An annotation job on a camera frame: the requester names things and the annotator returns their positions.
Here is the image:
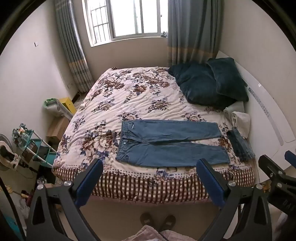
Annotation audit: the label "floral bed blanket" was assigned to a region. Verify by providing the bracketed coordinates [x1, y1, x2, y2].
[52, 67, 256, 204]

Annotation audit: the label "dark slipper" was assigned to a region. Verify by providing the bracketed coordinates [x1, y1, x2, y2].
[159, 214, 176, 231]
[140, 212, 153, 230]

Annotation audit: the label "bottles on rack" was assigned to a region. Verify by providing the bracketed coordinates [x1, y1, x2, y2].
[13, 123, 28, 147]

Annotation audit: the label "yellow box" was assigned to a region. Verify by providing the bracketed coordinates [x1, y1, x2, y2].
[59, 97, 77, 115]

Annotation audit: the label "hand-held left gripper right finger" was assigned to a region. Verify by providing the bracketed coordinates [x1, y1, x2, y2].
[196, 159, 272, 241]

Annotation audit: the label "grey-blue striped curtain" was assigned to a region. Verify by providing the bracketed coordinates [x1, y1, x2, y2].
[167, 0, 223, 67]
[54, 0, 94, 93]

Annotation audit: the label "teal shelf rack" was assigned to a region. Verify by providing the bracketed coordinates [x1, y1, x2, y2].
[13, 130, 57, 168]

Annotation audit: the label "white headboard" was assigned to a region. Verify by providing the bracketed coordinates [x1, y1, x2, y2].
[215, 50, 296, 183]

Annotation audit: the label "window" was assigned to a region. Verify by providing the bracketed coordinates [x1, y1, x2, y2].
[82, 0, 169, 48]

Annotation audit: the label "clear bin with green lid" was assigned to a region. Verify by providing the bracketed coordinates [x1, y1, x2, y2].
[43, 98, 70, 118]

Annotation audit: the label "folded dark denim jeans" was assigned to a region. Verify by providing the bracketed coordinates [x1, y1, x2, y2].
[226, 127, 255, 162]

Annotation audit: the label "cream cloth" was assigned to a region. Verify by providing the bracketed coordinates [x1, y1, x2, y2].
[231, 111, 251, 138]

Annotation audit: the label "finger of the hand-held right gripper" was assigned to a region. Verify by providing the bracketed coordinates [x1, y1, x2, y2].
[285, 151, 296, 164]
[258, 155, 296, 186]

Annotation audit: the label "standing fan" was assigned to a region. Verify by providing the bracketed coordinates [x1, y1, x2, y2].
[0, 134, 14, 172]

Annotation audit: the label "cardboard box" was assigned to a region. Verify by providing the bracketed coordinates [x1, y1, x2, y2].
[46, 116, 71, 144]

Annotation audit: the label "person's pink clothing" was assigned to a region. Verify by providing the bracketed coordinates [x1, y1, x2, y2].
[121, 224, 197, 241]

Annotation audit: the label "light green towel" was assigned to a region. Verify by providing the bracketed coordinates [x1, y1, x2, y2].
[223, 101, 245, 121]

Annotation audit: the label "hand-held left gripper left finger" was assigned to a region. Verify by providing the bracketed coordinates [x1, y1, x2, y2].
[26, 159, 104, 241]

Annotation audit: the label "blue denim pants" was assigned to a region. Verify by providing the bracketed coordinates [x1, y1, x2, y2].
[115, 120, 230, 168]

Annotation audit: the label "dark teal pillow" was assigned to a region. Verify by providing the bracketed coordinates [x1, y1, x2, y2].
[206, 57, 249, 102]
[168, 62, 236, 105]

